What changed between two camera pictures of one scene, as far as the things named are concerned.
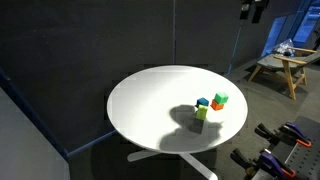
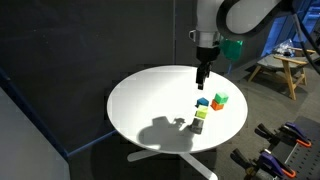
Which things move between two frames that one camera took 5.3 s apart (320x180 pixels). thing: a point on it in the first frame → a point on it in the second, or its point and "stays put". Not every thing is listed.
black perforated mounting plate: x=304 y=160 stays put
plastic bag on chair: x=283 y=49 stays put
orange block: x=216 y=106 stays put
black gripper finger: x=245 y=7 → x=205 y=55
